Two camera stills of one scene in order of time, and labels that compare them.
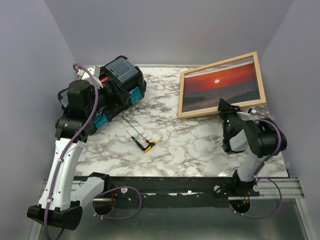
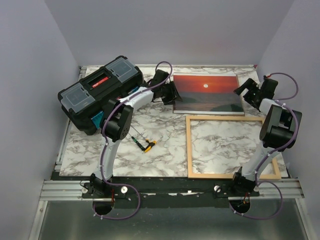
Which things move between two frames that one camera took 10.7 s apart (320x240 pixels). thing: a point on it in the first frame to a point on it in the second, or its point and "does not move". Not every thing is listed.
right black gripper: [223, 106] to [249, 84]
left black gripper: [113, 99] to [173, 93]
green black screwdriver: [139, 145] does not move
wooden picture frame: [237, 80] to [188, 119]
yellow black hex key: [150, 144] does not move
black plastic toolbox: [121, 83] does not move
